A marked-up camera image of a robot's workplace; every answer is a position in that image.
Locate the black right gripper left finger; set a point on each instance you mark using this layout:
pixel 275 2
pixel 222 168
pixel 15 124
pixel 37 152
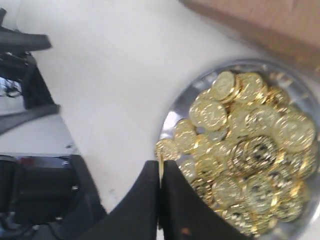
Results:
pixel 136 216

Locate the gold coin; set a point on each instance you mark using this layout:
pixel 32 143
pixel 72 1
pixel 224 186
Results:
pixel 208 114
pixel 185 136
pixel 160 173
pixel 223 86
pixel 166 149

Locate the brown cardboard slotted box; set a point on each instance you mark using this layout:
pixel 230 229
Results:
pixel 288 29

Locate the round steel plate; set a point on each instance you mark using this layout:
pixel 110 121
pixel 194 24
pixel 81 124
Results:
pixel 304 93

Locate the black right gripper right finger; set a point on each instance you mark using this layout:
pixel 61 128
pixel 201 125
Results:
pixel 184 216

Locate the black robot base structure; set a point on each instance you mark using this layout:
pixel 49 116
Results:
pixel 46 189

